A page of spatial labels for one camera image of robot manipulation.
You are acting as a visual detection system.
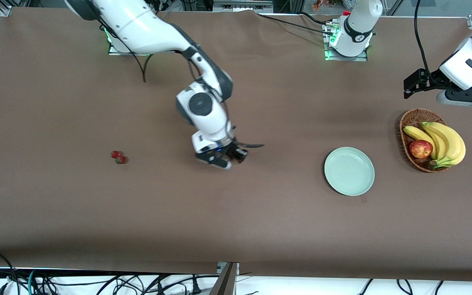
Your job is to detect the light green round plate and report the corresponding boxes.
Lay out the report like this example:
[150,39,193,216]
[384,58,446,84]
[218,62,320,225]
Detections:
[324,147,375,197]

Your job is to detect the brown wicker basket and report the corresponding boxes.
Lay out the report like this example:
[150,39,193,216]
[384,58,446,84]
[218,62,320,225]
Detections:
[399,108,454,173]

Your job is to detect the small yellow banana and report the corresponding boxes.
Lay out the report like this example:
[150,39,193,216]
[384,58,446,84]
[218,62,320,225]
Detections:
[403,125,437,160]

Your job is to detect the brown table cover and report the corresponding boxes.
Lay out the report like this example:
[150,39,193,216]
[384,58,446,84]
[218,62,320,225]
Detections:
[0,7,472,282]

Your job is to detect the red apple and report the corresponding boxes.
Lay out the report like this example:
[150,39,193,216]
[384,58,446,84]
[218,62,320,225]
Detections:
[409,140,433,159]

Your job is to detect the large yellow banana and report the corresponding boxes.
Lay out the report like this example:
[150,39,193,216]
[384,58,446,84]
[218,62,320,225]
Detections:
[422,122,466,169]

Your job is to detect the orange background objects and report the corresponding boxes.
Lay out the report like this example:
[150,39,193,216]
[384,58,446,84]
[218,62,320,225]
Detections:
[312,0,345,11]

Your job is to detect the aluminium profile beam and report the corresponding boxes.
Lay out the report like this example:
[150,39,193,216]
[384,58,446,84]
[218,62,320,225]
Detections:
[209,261,240,295]

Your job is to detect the grey metal device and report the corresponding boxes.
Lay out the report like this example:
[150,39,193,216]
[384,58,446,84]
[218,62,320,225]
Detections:
[213,0,274,13]

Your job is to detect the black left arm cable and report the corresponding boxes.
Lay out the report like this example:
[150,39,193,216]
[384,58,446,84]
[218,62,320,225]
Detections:
[414,0,434,79]

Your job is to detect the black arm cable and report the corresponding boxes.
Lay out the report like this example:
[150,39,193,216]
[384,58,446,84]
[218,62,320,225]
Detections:
[414,0,434,79]
[132,49,265,149]

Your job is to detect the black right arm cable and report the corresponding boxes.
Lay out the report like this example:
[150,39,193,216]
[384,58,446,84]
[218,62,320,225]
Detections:
[132,49,265,149]

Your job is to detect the short black table cable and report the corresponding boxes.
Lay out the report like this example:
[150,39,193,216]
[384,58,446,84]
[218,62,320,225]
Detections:
[299,11,331,26]

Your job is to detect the long black table cable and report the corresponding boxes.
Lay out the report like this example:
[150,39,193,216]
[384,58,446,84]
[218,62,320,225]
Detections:
[254,12,335,36]

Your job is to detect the black power plug cable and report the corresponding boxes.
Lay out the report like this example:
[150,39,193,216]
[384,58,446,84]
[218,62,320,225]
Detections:
[189,275,204,295]

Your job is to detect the teal cable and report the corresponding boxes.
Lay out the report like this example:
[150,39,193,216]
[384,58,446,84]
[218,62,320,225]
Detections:
[27,269,39,295]

